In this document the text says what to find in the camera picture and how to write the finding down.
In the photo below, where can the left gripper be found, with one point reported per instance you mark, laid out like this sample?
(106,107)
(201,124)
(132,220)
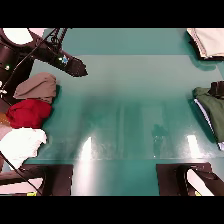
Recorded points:
(75,67)

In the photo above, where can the grey-brown garment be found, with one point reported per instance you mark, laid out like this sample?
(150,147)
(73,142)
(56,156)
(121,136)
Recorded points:
(38,86)

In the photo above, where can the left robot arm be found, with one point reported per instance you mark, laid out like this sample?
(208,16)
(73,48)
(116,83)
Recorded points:
(13,56)

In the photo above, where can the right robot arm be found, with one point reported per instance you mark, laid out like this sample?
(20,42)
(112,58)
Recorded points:
(173,180)

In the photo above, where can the red garment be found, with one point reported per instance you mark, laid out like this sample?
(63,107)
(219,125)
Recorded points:
(28,113)

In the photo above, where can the beige garment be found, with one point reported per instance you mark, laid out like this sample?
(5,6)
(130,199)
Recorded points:
(210,40)

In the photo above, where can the green garment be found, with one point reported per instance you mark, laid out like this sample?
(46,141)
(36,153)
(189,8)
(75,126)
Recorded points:
(213,110)

